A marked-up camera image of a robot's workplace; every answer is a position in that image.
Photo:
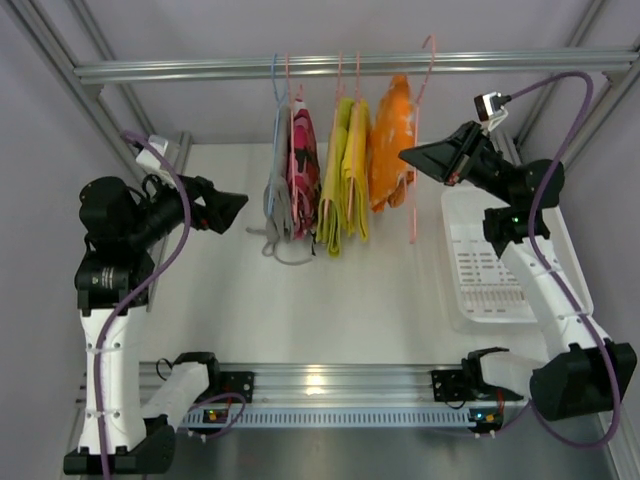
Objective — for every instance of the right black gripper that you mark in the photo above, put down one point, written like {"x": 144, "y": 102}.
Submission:
{"x": 467, "y": 151}

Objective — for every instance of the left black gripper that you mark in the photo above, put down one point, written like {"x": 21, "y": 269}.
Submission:
{"x": 201, "y": 204}

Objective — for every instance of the orange trousers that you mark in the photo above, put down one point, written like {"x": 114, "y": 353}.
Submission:
{"x": 393, "y": 131}

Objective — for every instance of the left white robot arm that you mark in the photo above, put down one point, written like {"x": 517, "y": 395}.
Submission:
{"x": 122, "y": 435}

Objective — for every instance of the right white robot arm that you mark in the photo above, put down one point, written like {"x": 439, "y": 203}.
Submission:
{"x": 587, "y": 372}

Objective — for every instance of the yellow trousers right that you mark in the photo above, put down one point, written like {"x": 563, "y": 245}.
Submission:
{"x": 359, "y": 223}

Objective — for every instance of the pink camouflage trousers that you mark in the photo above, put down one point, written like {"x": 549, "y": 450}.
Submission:
{"x": 308, "y": 172}

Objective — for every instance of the yellow-green trousers left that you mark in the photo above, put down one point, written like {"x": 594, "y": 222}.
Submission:
{"x": 329, "y": 228}

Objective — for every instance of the blue hanger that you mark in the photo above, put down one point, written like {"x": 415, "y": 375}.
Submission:
{"x": 281, "y": 99}

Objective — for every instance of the white plastic basket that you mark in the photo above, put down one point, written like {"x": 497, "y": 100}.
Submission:
{"x": 484, "y": 296}

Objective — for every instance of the grey trousers with drawstring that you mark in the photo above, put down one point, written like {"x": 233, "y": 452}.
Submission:
{"x": 281, "y": 228}

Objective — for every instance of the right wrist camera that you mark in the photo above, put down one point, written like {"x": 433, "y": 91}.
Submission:
{"x": 491, "y": 109}

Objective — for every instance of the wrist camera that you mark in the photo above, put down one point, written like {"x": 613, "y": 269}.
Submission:
{"x": 491, "y": 109}
{"x": 149, "y": 162}

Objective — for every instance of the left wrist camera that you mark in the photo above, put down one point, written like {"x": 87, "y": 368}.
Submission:
{"x": 149, "y": 162}

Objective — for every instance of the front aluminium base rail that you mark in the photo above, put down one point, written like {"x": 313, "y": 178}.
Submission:
{"x": 339, "y": 385}

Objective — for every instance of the aluminium hanging rail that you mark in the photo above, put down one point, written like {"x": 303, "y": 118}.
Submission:
{"x": 537, "y": 60}

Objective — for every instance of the slotted grey cable duct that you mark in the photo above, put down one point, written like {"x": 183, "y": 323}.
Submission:
{"x": 388, "y": 417}

